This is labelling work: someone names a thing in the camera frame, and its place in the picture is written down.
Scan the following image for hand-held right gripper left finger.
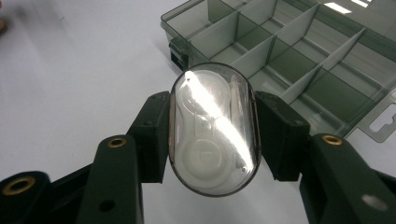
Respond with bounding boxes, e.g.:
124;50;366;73
76;91;172;224

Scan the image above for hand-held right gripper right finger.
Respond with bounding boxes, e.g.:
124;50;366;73
255;91;396;224

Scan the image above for smoky plastic compartment box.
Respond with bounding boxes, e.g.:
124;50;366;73
160;0;396;144

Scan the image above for clear oval case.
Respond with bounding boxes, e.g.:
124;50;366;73
167;62;262;198

